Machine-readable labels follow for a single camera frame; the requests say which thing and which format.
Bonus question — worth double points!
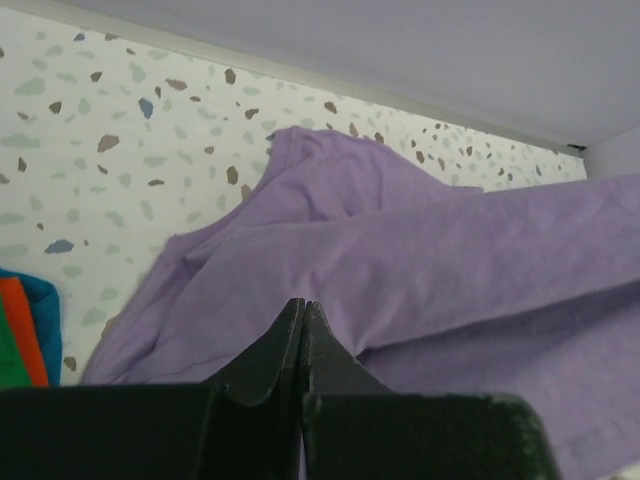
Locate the purple t-shirt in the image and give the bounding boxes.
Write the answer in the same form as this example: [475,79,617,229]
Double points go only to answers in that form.
[82,127,639,479]

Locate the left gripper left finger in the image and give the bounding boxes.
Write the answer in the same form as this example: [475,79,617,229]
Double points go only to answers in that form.
[1,299,305,479]

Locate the folded orange t-shirt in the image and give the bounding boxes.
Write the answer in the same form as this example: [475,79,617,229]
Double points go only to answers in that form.
[1,277,49,387]

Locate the aluminium rail frame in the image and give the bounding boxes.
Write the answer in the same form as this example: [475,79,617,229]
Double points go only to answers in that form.
[0,0,589,160]

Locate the folded blue t-shirt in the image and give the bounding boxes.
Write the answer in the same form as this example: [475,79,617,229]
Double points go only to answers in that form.
[1,269,62,386]

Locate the folded green t-shirt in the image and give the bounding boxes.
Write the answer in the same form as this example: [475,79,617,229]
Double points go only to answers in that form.
[0,305,31,390]

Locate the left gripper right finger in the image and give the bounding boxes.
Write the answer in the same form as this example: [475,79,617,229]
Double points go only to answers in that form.
[301,302,561,479]

